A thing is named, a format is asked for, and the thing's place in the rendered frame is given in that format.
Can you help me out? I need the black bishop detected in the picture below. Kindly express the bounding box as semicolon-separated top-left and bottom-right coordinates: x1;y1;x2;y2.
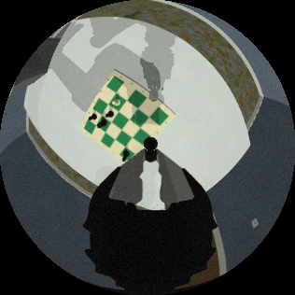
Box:
122;151;130;162

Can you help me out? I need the black pawn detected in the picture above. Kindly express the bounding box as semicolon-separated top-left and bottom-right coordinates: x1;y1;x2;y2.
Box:
105;111;114;118
88;114;97;120

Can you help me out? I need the green and cream chessboard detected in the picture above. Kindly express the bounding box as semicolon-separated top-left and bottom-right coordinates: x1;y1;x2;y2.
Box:
80;70;176;161

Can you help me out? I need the black queen chess piece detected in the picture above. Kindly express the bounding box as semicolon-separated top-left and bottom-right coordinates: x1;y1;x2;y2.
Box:
144;137;158;162

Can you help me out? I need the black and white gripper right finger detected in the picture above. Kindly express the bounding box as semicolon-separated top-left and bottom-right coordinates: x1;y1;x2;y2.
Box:
154;148;218;230

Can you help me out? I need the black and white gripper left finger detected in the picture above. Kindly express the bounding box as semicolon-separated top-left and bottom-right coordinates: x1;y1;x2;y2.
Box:
83;148;147;232

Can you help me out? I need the white pawn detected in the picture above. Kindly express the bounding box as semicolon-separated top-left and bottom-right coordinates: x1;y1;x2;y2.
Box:
112;99;120;105

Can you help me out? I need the black rook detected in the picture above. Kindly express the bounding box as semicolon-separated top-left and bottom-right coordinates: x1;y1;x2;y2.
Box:
97;119;107;128

